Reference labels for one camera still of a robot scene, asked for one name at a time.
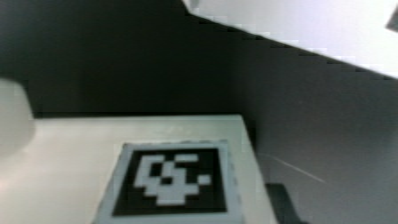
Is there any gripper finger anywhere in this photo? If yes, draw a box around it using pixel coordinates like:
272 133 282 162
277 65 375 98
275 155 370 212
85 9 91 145
265 183 309 224

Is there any white front drawer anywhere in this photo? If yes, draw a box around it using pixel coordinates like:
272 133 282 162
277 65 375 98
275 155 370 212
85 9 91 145
0 77 281 224

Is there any white drawer cabinet box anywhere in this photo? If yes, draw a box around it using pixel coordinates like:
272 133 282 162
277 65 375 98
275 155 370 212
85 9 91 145
181 0 398 79

